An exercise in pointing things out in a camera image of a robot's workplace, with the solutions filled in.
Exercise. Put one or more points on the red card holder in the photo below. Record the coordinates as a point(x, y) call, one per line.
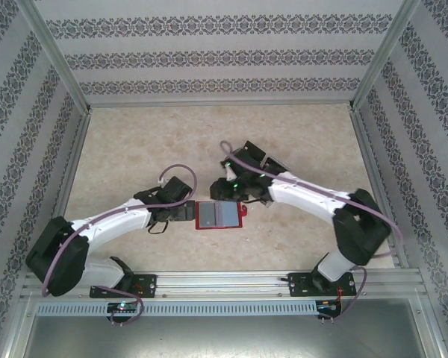
point(229, 214)

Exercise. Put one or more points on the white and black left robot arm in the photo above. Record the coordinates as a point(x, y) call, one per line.
point(112, 223)

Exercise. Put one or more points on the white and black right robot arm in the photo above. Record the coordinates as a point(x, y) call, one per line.
point(302, 194)

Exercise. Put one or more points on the circuit board with green light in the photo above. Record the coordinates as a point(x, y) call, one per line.
point(123, 306)

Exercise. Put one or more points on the small circuit board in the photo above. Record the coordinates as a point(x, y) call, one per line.
point(326, 306)

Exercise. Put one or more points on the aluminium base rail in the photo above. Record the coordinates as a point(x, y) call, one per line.
point(224, 283)

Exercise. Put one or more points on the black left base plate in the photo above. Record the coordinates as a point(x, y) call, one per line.
point(147, 285)

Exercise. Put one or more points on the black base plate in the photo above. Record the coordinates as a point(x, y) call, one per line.
point(296, 285)
point(147, 285)

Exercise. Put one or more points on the aluminium side rail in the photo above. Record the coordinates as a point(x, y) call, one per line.
point(68, 186)
point(371, 168)

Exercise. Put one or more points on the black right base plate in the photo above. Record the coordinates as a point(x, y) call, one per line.
point(296, 285)

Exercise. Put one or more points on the aluminium frame post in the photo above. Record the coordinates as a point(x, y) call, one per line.
point(58, 56)
point(383, 56)

